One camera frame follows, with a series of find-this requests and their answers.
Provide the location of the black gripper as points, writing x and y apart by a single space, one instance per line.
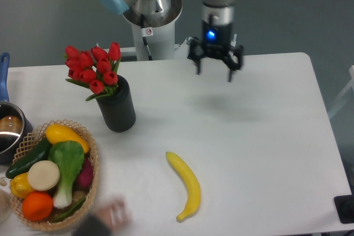
215 44

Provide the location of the red tulip bouquet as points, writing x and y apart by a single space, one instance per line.
94 69

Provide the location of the dark sleeved forearm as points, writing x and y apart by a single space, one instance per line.
97 224

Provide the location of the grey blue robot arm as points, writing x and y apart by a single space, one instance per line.
217 12

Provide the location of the dark grey ribbed vase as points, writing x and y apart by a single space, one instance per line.
118 110

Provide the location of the blurred human hand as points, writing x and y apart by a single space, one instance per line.
114 214

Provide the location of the yellow banana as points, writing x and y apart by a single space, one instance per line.
191 183

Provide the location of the purple sweet potato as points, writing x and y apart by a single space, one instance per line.
85 177

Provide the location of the yellow squash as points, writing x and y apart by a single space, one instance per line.
56 133

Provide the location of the green bok choy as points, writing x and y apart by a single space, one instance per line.
69 158

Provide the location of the black device at edge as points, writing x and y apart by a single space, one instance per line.
344 208

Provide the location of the green cucumber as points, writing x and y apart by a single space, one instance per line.
22 165

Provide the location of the woven wicker basket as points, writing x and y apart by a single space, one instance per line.
78 192

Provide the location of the green chili pepper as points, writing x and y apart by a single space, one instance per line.
77 205

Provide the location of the cream round bun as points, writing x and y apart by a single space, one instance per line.
43 175

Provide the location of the orange fruit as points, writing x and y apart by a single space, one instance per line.
37 206

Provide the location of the yellow bell pepper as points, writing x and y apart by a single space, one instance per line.
20 186

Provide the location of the white frame at right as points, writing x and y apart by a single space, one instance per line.
342 98

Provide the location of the blue handled saucepan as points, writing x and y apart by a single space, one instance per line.
14 124

